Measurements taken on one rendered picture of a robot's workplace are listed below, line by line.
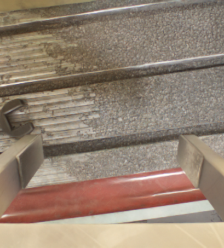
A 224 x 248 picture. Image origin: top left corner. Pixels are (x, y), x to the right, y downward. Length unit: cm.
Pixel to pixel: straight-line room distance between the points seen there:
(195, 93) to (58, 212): 27
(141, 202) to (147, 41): 24
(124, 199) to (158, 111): 14
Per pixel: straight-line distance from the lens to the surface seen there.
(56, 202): 31
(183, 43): 32
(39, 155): 17
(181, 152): 17
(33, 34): 34
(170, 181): 30
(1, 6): 25
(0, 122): 30
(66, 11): 34
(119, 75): 29
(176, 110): 28
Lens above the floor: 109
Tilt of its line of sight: 83 degrees down
